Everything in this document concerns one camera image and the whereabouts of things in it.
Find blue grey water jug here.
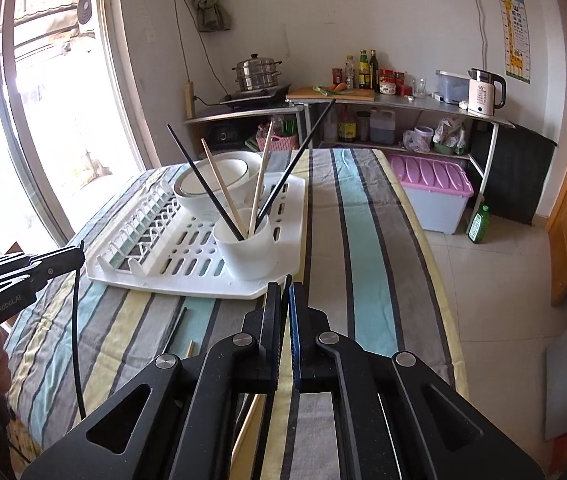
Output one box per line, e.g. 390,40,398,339
436,70,471,105

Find sliding glass door frame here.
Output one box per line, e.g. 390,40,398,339
1,0,159,271

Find white electric kettle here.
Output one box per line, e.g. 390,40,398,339
466,67,507,120

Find plastic bag with bottles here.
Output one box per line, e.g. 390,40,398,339
433,117,468,156

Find pink plastic basket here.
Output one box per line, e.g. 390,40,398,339
256,132,298,153

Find white plastic dish rack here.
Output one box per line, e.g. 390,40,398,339
85,172,308,302

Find black panel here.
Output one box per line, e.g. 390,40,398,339
468,122,559,226

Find striped tablecloth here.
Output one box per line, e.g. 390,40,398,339
4,147,467,480

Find white bowl dark rim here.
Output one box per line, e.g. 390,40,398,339
176,159,250,198

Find plastic bag with cup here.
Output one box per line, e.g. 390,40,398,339
403,126,435,153

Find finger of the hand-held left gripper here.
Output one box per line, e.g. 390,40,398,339
0,246,86,306
0,254,39,281

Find wooden cutting board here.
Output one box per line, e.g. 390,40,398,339
286,85,377,102

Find tan wooden chopstick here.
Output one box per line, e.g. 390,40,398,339
248,121,274,238

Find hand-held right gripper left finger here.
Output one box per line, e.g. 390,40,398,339
21,281,284,480

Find storage box purple lid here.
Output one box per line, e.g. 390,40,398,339
387,154,475,235

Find metal side table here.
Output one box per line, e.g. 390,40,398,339
184,102,309,161

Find plastic jerrycan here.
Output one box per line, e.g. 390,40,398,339
369,107,395,143

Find white utensil cup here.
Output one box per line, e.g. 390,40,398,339
214,207,279,280

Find giraffe wall poster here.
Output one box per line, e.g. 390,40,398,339
496,0,534,85

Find green plastic bottle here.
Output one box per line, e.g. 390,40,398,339
466,205,491,245

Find metal kitchen shelf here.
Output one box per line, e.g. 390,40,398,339
286,92,517,201

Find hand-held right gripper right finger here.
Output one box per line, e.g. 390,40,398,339
288,281,547,480

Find large white bowl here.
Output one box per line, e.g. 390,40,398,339
172,151,265,218

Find stainless steel steamer pot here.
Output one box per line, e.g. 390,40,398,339
232,53,283,93

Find black induction cooker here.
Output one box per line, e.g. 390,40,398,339
220,85,291,107

